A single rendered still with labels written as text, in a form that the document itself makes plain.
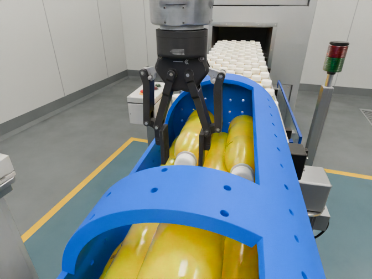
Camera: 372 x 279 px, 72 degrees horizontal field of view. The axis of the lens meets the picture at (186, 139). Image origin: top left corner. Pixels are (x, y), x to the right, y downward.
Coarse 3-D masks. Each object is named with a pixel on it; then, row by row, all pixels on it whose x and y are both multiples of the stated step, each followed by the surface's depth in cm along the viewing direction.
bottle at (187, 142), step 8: (192, 112) 63; (208, 112) 62; (192, 120) 57; (184, 128) 55; (192, 128) 53; (200, 128) 54; (184, 136) 51; (192, 136) 50; (176, 144) 51; (184, 144) 49; (192, 144) 49; (176, 152) 50; (184, 152) 48; (192, 152) 49
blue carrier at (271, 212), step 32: (224, 96) 62; (256, 96) 50; (224, 128) 66; (256, 128) 37; (160, 160) 59; (256, 160) 30; (288, 160) 36; (128, 192) 24; (160, 192) 22; (192, 192) 22; (224, 192) 22; (256, 192) 24; (288, 192) 28; (96, 224) 23; (128, 224) 22; (192, 224) 21; (224, 224) 20; (256, 224) 20; (288, 224) 23; (64, 256) 27; (96, 256) 34; (288, 256) 19
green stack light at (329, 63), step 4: (324, 60) 94; (328, 60) 91; (332, 60) 90; (336, 60) 90; (340, 60) 89; (344, 60) 90; (324, 64) 93; (328, 64) 92; (332, 64) 91; (336, 64) 90; (340, 64) 90; (324, 68) 93; (328, 68) 92; (332, 68) 91; (336, 68) 91; (340, 68) 91; (332, 72) 92; (336, 72) 91
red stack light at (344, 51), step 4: (328, 48) 91; (332, 48) 89; (336, 48) 88; (340, 48) 88; (344, 48) 87; (328, 52) 91; (332, 52) 89; (336, 52) 88; (340, 52) 88; (344, 52) 88; (328, 56) 91; (332, 56) 90; (336, 56) 89; (340, 56) 89; (344, 56) 89
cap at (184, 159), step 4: (180, 156) 47; (184, 156) 47; (188, 156) 47; (176, 160) 47; (180, 160) 46; (184, 160) 46; (188, 160) 46; (192, 160) 47; (176, 164) 47; (180, 164) 47; (184, 164) 47; (188, 164) 47; (192, 164) 46
